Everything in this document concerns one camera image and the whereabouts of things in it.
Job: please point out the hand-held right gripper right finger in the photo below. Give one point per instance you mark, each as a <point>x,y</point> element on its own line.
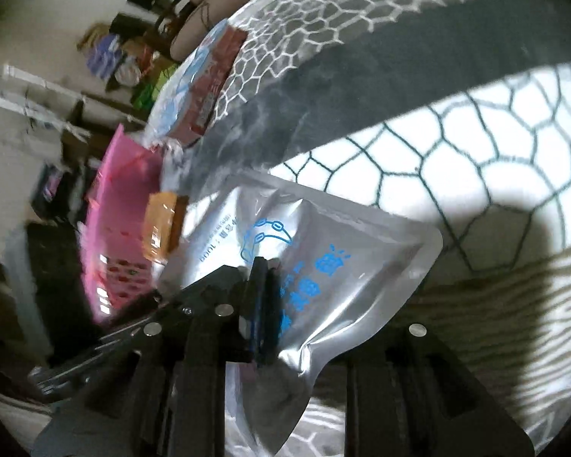
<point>409,347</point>

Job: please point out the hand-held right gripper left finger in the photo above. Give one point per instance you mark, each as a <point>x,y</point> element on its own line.
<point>264,309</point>

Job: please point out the silver foil pouch blue print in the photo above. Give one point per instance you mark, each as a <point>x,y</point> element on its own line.
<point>361,247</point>

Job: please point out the pink plastic basket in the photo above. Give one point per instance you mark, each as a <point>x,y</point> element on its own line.
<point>123,190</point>

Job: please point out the orange sauce packet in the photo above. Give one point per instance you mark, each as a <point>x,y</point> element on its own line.
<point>159,226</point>

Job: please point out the grey white patterned tablecloth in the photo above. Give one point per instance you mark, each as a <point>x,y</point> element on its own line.
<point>457,152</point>

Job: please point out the wrapped pack of blue-lid cups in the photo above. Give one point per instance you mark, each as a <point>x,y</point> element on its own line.
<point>200,85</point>

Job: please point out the stack of blue boxes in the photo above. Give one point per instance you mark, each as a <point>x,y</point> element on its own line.
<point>104,54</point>

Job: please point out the white garment steamer stand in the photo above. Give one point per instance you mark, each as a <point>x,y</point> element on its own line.
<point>28,93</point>

